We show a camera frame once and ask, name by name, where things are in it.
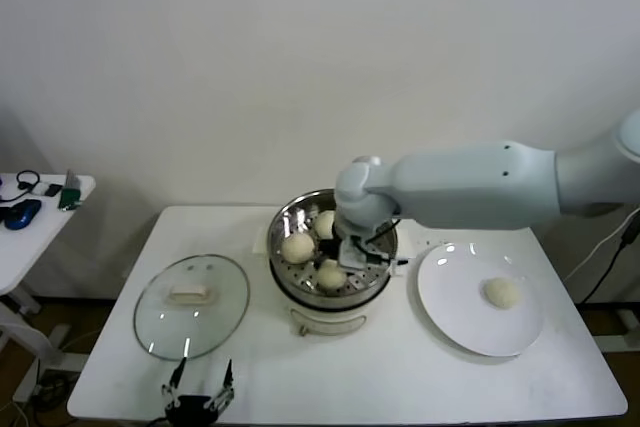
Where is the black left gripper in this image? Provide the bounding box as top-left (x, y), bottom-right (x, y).
top-left (160, 356), bottom-right (236, 427)

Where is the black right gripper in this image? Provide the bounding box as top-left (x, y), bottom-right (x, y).
top-left (313, 236), bottom-right (347, 270)

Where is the white steamed baozi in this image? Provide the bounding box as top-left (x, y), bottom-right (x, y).
top-left (313, 210), bottom-right (337, 240)
top-left (281, 232), bottom-right (316, 265)
top-left (315, 260), bottom-right (347, 292)
top-left (482, 276), bottom-right (521, 309)

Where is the round glass lid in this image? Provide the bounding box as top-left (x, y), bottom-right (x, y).
top-left (132, 253), bottom-right (251, 362)

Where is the steel steamer basket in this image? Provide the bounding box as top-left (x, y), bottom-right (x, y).
top-left (251, 189), bottom-right (414, 311)

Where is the white round plate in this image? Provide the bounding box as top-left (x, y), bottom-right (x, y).
top-left (417, 241), bottom-right (546, 358)

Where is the white rounded side table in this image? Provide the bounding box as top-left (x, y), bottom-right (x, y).
top-left (0, 174), bottom-right (97, 403)

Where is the green and grey tool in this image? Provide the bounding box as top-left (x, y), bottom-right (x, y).
top-left (57, 170), bottom-right (84, 212)

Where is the blue computer mouse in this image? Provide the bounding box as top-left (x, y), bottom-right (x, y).
top-left (3, 199), bottom-right (43, 232)

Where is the black headset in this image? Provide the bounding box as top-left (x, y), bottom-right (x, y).
top-left (0, 170), bottom-right (41, 206)

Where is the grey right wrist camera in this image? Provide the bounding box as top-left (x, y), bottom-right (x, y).
top-left (338, 238), bottom-right (374, 272)

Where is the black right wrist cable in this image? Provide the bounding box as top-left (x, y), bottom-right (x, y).
top-left (367, 219), bottom-right (411, 267)

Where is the white wall cable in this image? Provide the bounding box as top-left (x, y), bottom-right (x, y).
top-left (564, 206), bottom-right (636, 281)

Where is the black power cable with plug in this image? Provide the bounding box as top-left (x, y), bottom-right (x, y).
top-left (579, 211), bottom-right (640, 304)

